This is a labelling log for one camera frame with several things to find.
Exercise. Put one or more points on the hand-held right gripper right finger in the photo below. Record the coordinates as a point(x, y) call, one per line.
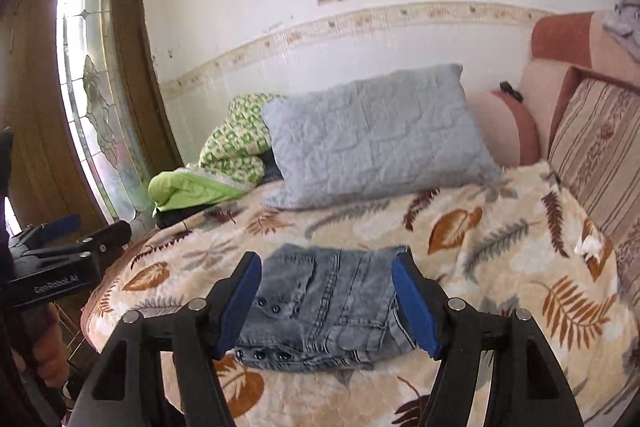
point(415, 302)

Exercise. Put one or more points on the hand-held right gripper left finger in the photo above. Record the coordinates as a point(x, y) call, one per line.
point(240, 302)

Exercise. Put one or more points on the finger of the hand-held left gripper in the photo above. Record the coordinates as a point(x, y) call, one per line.
point(107, 234)
point(65, 223)

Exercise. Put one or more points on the blue denim pants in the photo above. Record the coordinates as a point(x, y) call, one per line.
point(330, 302)

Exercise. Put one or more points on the person's left hand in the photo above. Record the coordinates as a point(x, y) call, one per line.
point(47, 347)

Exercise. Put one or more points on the leaf-printed blanket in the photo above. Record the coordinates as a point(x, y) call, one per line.
point(500, 267)

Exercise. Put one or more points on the wooden door with stained glass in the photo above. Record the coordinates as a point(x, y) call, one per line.
point(35, 82)

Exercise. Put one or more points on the green patterned quilt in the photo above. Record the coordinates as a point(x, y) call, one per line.
point(225, 147)

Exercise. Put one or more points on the grey quilted pillow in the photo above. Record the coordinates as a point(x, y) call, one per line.
point(370, 132)

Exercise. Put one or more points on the white crumpled tissue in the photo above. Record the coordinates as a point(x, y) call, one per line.
point(587, 242)

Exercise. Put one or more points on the pink and red bolster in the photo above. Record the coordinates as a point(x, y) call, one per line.
point(505, 127)

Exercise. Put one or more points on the small black object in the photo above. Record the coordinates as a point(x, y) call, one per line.
point(509, 88)

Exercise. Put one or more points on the striped beige cushion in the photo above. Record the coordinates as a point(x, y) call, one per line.
point(600, 147)

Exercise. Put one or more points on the lilac cloth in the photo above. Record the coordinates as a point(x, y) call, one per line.
point(625, 24)

